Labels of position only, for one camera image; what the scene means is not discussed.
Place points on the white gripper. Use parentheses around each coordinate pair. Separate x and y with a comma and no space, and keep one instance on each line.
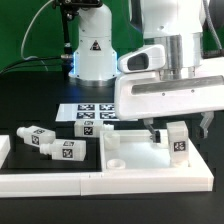
(140,93)

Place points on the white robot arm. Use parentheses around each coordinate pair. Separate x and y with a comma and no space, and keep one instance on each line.
(168,76)

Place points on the black camera stand pole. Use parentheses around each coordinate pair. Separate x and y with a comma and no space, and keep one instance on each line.
(69,9)

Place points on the white sheet with tags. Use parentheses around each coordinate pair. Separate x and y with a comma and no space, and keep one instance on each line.
(86,111)

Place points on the white block at left edge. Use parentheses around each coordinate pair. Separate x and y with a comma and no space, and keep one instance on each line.
(4,148)

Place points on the white L-shaped fence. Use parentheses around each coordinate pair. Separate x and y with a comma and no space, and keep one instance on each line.
(196,177)

